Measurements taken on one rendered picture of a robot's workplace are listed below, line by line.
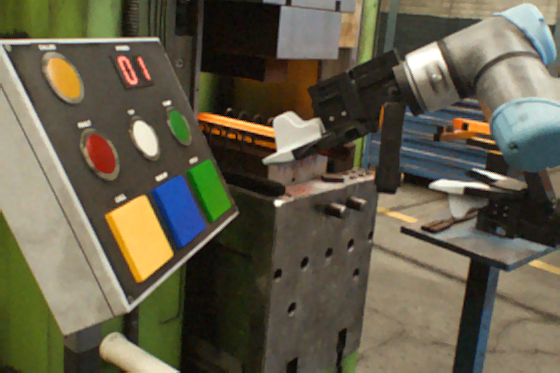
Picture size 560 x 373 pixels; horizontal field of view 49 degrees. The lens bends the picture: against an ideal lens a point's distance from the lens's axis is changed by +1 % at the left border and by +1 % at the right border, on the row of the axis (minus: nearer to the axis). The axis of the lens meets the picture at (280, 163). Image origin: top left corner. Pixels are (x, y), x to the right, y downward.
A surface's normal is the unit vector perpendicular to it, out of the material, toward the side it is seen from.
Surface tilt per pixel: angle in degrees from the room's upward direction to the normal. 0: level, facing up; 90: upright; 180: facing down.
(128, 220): 60
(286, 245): 90
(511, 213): 90
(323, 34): 90
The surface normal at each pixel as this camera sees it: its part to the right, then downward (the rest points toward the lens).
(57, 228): -0.25, 0.20
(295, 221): 0.77, 0.21
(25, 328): -0.63, 0.12
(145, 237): 0.88, -0.36
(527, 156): 0.10, 0.75
